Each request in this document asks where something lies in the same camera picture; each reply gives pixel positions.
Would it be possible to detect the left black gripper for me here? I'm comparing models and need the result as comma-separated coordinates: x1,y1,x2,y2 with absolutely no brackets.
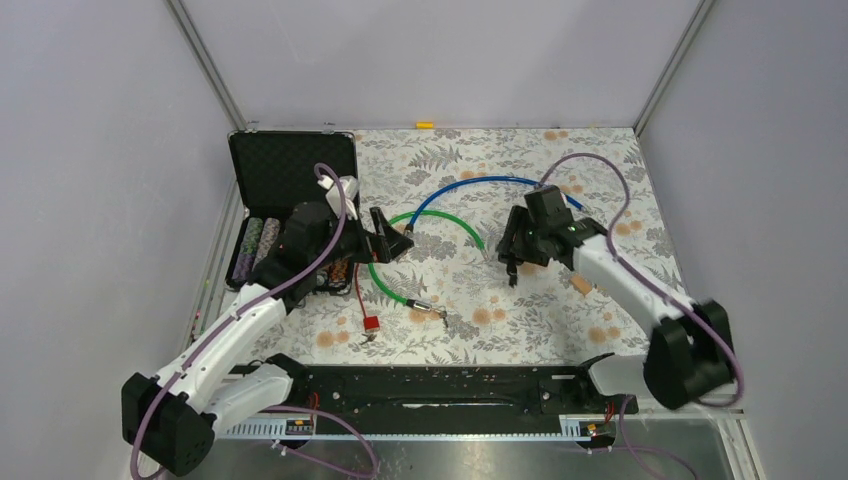
312,207,414,270

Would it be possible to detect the red cable lock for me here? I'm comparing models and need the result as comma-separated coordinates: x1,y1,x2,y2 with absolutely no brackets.
353,264,380,336

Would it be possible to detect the purple cable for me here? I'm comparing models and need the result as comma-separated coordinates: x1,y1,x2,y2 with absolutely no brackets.
129,162,380,480
539,152,747,480

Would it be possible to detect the floral table mat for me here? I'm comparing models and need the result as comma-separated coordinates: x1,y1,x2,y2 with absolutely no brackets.
241,128,683,365

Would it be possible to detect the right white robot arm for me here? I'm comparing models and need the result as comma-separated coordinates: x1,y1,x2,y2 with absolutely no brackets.
496,186,742,412

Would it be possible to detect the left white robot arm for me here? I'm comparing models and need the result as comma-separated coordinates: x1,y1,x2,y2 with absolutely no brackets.
121,202,414,478

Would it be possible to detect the green cable lock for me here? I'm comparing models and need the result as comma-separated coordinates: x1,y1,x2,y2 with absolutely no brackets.
367,209,486,329

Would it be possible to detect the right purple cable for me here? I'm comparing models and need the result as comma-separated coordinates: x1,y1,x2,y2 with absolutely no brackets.
539,152,747,480

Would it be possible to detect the black poker chip case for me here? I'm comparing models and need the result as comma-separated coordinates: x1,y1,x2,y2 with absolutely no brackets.
225,130,358,291

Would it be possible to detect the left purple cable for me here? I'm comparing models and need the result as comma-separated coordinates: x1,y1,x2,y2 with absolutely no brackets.
129,162,380,480

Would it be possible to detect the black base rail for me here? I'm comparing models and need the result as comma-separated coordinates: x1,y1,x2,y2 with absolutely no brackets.
246,364,641,437

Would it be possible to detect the blue cable lock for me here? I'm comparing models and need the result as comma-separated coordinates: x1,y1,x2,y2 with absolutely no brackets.
404,175,586,238

